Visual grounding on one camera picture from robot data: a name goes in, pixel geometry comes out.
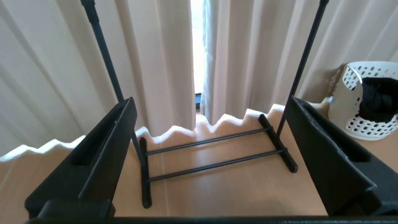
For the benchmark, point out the black clothes rack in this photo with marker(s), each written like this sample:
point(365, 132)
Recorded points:
point(146, 174)

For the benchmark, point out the black shorts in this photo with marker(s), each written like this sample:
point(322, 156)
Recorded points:
point(376, 99)

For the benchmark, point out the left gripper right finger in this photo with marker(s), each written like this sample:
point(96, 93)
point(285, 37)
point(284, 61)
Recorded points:
point(323, 168)

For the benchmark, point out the window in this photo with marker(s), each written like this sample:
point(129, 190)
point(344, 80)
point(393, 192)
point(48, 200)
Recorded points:
point(197, 46)

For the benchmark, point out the white laundry basket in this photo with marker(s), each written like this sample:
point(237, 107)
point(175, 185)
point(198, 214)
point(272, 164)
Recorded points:
point(342, 105)

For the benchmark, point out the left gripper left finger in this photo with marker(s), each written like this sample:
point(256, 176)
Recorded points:
point(109, 161)

